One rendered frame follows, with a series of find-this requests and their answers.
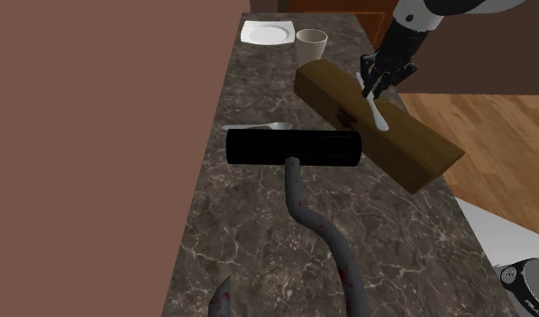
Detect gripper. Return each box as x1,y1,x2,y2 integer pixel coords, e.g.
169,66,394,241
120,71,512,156
360,19,429,100

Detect orange wooden cabinet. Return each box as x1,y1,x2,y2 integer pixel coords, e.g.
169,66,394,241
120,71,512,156
288,0,401,50

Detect brown wooden box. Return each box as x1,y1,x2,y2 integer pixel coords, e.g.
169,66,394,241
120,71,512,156
294,59,467,196

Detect beige cup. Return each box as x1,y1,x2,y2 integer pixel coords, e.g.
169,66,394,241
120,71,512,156
295,28,330,68

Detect white square plate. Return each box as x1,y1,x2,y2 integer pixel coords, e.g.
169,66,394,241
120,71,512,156
240,20,296,46

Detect silver metal spoon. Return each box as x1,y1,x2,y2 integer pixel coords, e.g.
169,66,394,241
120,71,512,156
220,122,294,131

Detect grey pointed tool red stains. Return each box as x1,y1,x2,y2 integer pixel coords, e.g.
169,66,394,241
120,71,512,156
207,274,233,317

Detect black paint roller grey handle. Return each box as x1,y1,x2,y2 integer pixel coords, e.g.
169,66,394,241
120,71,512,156
224,128,370,317

